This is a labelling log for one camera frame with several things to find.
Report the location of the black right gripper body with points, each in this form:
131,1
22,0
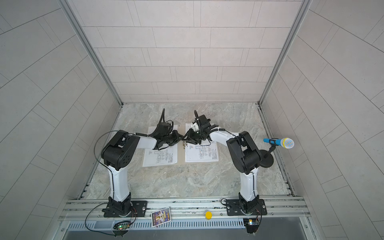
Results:
196,137

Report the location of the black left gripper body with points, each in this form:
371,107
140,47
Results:
171,139

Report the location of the beige cardboard folder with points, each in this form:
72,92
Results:
181,155

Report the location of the red-stamped technical drawing sheet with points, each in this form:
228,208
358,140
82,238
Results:
205,153

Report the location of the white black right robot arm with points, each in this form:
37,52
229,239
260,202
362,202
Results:
245,156

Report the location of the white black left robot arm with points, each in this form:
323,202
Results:
118,153

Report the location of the black round microphone stand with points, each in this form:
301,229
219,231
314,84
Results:
266,158

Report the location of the colourful printed card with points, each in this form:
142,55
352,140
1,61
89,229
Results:
161,217

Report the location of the left green circuit board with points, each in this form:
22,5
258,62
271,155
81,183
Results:
122,226

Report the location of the right circuit board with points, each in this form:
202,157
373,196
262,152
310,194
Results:
251,225

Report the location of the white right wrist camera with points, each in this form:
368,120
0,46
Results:
195,127

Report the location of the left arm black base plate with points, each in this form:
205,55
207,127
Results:
139,208

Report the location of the aluminium front rail frame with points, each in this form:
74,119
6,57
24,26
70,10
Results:
186,213

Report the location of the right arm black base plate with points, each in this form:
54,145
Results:
234,208

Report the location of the aluminium corner frame post left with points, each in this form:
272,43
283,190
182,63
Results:
87,45

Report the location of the aluminium corner frame post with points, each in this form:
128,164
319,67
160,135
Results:
287,44
87,45

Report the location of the aluminium corner frame post right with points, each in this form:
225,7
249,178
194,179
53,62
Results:
287,44

